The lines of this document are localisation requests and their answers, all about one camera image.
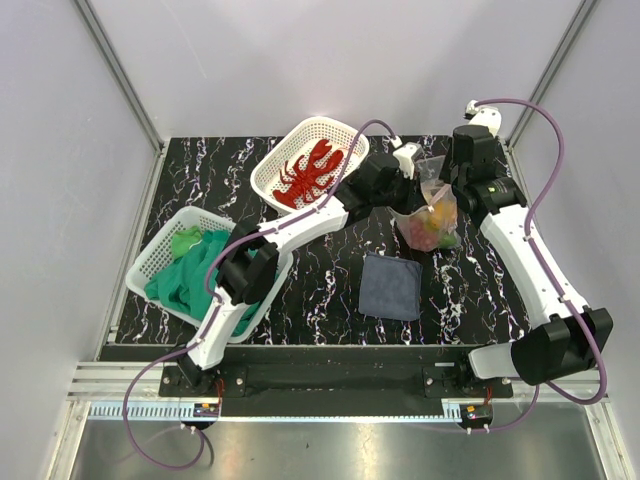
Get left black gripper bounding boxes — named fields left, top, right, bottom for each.
left=371, top=168, right=427, bottom=216

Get clear zip top bag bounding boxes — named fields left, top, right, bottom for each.
left=390, top=156, right=460, bottom=252

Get fake red grapes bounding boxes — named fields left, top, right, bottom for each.
left=407, top=220, right=440, bottom=252

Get red fake lobster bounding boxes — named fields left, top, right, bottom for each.
left=273, top=139, right=344, bottom=209

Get fake orange fruit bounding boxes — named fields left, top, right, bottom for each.
left=428, top=200, right=457, bottom=228

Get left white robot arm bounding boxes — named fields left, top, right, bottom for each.
left=177, top=148, right=416, bottom=396

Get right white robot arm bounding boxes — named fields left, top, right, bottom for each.
left=445, top=124, right=613, bottom=397

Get fake green fruit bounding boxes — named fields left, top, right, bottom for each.
left=438, top=232, right=461, bottom=249

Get folded dark blue towel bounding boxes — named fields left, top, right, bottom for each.
left=358, top=252, right=423, bottom=322

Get black marble pattern mat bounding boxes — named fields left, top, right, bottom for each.
left=143, top=137, right=532, bottom=345

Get white oval perforated basket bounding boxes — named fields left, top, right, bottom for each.
left=250, top=116, right=369, bottom=215

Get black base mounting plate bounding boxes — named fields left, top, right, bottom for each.
left=159, top=363, right=513, bottom=399

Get white rectangular laundry basket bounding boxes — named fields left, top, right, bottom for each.
left=124, top=204, right=295, bottom=345

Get green cloth garment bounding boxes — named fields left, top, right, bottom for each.
left=144, top=226, right=230, bottom=321

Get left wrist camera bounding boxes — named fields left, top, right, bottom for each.
left=392, top=142, right=424, bottom=179

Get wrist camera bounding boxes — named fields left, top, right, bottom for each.
left=464, top=100, right=502, bottom=137
left=392, top=142, right=424, bottom=179

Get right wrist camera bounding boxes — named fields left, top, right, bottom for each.
left=464, top=100, right=502, bottom=137

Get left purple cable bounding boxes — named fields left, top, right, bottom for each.
left=122, top=119, right=401, bottom=469

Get right aluminium frame rail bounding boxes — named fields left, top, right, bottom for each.
left=506, top=0, right=600, bottom=151

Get aluminium frame rail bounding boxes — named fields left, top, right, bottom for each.
left=506, top=0, right=600, bottom=151
left=72, top=0, right=169, bottom=154

